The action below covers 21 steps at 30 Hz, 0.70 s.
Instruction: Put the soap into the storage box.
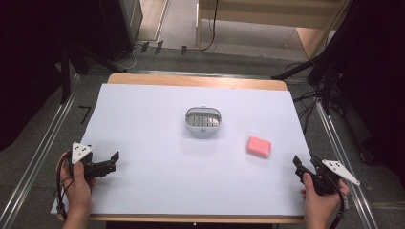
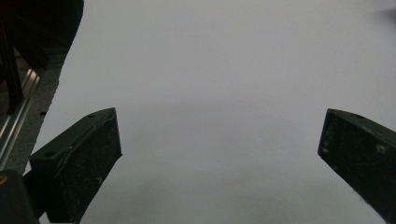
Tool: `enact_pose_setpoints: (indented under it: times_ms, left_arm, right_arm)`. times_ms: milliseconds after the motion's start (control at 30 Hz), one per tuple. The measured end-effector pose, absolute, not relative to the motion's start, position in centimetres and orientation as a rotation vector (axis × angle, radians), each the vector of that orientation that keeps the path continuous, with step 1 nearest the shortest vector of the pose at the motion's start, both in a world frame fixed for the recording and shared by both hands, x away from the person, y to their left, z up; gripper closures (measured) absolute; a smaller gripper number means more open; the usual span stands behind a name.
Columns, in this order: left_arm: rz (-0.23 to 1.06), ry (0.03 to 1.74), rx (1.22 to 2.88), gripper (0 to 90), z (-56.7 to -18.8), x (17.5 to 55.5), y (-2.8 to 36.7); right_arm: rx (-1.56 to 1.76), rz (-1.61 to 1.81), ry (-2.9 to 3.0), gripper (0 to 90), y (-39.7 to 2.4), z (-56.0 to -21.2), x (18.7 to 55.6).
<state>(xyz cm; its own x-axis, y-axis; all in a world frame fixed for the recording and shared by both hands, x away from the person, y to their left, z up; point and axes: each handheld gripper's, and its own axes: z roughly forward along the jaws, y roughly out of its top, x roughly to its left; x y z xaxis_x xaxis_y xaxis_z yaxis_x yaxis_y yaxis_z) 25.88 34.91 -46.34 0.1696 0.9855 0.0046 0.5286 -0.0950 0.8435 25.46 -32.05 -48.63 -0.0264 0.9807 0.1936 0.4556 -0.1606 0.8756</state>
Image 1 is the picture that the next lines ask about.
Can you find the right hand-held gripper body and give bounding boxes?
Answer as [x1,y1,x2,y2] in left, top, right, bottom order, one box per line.
[299,158,361,197]

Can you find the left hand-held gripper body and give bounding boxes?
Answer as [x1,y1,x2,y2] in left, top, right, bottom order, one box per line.
[67,141,117,180]

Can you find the person's right hand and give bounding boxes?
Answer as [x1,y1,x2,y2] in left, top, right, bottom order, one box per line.
[299,172,352,220]

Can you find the person's left hand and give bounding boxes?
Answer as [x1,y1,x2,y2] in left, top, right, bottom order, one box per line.
[56,152,97,215]

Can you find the pink soap bar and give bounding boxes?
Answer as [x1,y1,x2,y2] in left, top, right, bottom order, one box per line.
[245,135,273,159]

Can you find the white table sheet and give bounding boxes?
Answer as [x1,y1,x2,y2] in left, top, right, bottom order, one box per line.
[51,83,314,218]

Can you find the black metal stand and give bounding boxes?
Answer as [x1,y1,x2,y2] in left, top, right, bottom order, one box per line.
[270,47,343,116]
[59,43,128,105]

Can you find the white soap dish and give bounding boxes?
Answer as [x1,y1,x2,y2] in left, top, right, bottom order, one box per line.
[184,106,224,132]

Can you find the dark curtain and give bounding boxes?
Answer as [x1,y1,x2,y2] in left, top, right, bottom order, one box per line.
[318,0,405,182]
[0,0,109,153]

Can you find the black cabinet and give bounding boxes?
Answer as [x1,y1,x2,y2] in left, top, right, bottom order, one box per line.
[95,0,144,62]

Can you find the light wooden shelf unit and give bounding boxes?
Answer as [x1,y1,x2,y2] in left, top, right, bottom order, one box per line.
[195,0,352,60]

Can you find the metal floor rail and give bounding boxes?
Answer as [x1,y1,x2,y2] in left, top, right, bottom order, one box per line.
[312,97,380,229]
[123,69,319,82]
[0,73,81,229]

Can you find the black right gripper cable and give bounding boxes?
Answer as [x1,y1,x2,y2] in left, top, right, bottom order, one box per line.
[328,177,349,229]

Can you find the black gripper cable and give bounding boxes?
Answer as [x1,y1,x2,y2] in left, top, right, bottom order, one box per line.
[54,155,75,221]
[328,177,349,229]

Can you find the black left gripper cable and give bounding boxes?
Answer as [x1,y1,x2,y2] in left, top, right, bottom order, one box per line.
[54,155,75,221]

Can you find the black floor cables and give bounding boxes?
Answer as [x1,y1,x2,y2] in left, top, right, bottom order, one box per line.
[291,90,321,135]

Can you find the white floor cable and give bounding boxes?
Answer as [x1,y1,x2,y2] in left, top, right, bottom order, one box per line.
[112,44,143,72]

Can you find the black hanging cable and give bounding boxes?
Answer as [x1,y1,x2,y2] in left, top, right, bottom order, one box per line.
[186,0,221,53]

